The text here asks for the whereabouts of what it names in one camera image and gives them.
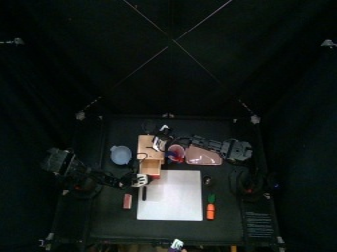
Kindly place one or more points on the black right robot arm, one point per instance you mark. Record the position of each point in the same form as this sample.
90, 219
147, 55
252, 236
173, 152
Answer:
234, 149

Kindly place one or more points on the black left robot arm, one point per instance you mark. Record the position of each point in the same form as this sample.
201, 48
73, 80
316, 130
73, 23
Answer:
66, 162

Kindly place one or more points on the orange toy carrot, green top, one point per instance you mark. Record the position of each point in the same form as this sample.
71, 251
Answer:
210, 210

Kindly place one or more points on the pink rectangular block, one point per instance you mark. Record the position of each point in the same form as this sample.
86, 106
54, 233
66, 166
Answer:
127, 201

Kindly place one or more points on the wooden drawer box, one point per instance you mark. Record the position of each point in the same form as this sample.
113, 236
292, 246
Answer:
150, 164

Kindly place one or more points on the white rectangular board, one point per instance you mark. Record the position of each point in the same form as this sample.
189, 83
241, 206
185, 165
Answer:
172, 196

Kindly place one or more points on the blue toy bowl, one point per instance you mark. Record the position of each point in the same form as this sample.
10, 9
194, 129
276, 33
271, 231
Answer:
121, 155

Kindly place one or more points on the pink toy tray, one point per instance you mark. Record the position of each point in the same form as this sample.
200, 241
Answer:
202, 157

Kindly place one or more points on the small dark round object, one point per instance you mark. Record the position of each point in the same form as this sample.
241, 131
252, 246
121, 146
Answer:
208, 180

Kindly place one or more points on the white and purple object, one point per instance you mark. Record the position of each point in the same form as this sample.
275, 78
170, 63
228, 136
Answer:
177, 244

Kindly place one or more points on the white printed label sheet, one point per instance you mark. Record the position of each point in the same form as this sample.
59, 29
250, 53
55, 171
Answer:
258, 224

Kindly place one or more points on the silver frame corner bracket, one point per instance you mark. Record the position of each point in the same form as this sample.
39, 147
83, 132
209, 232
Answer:
168, 115
256, 119
79, 115
328, 43

